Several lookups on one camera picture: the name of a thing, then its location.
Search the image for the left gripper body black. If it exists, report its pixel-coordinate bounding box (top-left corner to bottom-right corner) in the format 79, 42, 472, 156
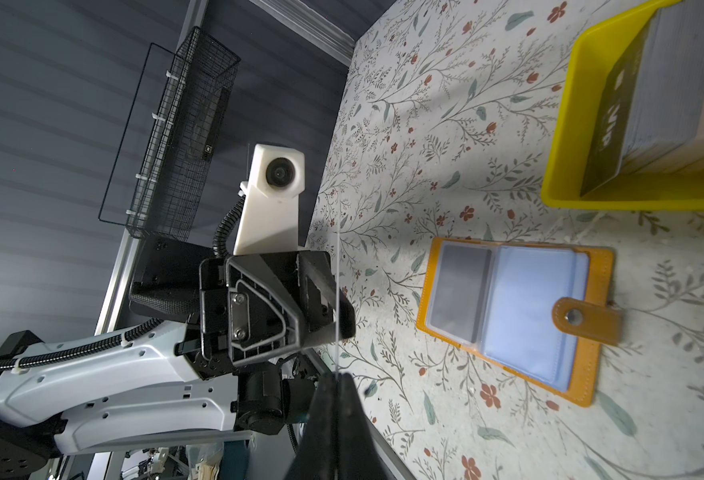
129, 235, 250, 384

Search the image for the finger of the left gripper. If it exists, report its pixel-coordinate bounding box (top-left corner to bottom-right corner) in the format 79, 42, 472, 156
297, 250, 356, 342
226, 253, 304, 366

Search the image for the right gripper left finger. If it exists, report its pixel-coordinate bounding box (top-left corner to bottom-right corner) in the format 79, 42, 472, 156
284, 373, 339, 480

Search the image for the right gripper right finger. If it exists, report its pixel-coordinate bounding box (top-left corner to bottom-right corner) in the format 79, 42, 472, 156
337, 374, 388, 480

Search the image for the black credit card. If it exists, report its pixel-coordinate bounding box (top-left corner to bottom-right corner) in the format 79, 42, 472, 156
426, 242, 498, 345

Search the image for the yellow leather card holder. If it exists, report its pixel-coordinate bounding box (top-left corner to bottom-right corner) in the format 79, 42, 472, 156
417, 238, 623, 407

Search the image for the yellow plastic card tray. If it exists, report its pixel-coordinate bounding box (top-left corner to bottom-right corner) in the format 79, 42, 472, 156
540, 0, 704, 213

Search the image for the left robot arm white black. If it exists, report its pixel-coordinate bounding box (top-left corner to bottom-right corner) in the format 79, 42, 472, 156
0, 236, 356, 479

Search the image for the stack of credit cards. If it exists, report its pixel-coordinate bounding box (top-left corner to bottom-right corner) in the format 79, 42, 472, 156
581, 1, 704, 194

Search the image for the black wire mesh basket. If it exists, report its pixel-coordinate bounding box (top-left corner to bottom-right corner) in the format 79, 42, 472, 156
115, 27, 241, 240

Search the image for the black corrugated cable left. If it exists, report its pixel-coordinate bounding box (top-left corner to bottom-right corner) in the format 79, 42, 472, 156
0, 194, 245, 376

